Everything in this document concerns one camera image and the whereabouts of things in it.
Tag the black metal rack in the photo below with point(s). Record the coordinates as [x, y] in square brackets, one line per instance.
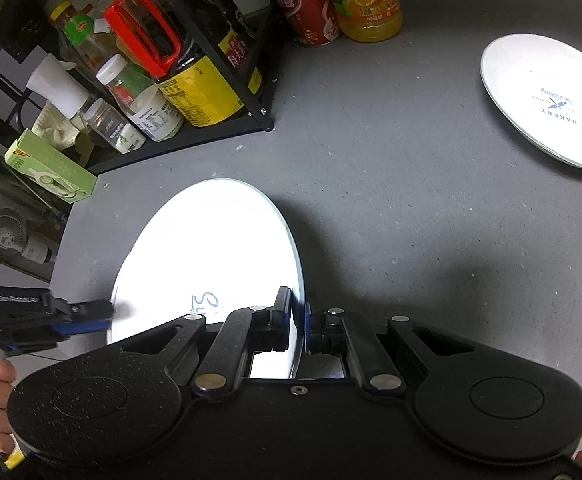
[266, 120]

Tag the small white printed plate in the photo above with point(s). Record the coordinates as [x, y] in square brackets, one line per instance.
[536, 80]

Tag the white fan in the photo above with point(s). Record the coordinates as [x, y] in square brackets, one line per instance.
[8, 232]

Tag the white jar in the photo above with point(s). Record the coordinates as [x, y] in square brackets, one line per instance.
[156, 115]

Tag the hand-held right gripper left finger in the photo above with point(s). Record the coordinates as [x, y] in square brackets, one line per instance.
[280, 320]

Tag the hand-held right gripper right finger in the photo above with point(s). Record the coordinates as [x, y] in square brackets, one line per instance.
[321, 332]

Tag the green-label sauce bottle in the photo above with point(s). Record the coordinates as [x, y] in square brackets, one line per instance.
[78, 27]

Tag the yellow-cap dark bottle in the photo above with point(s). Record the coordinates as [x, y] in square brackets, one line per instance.
[231, 45]

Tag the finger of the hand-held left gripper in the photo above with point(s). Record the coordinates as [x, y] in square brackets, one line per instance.
[83, 329]
[88, 308]

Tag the white-cap green bottle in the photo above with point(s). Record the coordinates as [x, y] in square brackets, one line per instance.
[113, 70]

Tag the red can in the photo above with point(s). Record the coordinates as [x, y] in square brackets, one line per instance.
[311, 15]

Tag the green carton box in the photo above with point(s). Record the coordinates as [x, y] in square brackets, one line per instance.
[51, 167]

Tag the clear spice jar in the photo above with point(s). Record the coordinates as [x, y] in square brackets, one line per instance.
[116, 130]

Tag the orange juice bottle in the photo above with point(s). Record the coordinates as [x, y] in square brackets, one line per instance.
[366, 5]

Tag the large white script-print plate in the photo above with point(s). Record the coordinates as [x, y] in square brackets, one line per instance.
[211, 240]

